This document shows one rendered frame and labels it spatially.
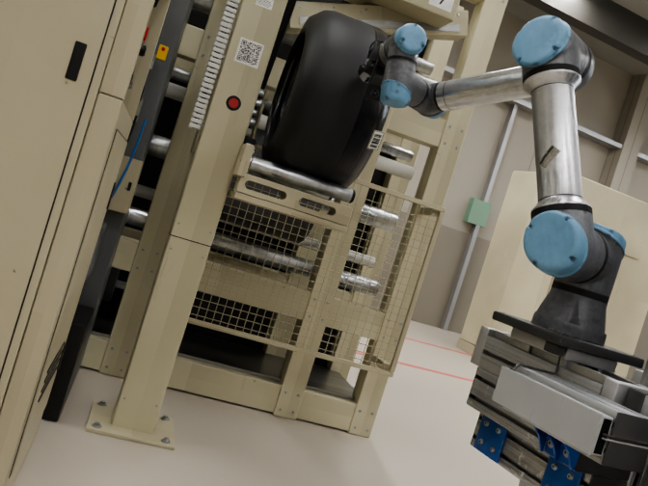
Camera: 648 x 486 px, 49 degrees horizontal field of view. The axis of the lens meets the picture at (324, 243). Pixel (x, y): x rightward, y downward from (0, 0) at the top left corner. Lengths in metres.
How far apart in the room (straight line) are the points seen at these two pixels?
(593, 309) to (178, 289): 1.24
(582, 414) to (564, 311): 0.32
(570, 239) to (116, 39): 0.95
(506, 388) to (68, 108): 0.99
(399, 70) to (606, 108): 9.15
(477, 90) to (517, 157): 8.14
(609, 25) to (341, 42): 6.89
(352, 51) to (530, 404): 1.21
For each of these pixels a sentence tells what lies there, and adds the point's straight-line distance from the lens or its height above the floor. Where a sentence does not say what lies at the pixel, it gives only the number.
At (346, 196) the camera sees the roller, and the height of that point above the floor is 0.89.
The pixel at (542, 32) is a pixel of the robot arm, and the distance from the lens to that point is 1.56.
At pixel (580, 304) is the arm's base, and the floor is 0.79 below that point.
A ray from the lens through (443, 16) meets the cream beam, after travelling 2.73.
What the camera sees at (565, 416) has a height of 0.60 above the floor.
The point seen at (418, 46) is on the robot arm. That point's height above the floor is 1.26.
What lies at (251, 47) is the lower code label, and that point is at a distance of 2.26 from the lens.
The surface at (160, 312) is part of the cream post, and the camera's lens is 2.25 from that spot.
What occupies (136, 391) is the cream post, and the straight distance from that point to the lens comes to 2.30.
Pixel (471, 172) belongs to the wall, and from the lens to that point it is 9.52.
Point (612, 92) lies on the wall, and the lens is 10.93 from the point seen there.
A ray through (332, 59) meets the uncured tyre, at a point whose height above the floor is 1.25.
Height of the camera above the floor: 0.77
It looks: 1 degrees down
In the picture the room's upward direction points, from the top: 17 degrees clockwise
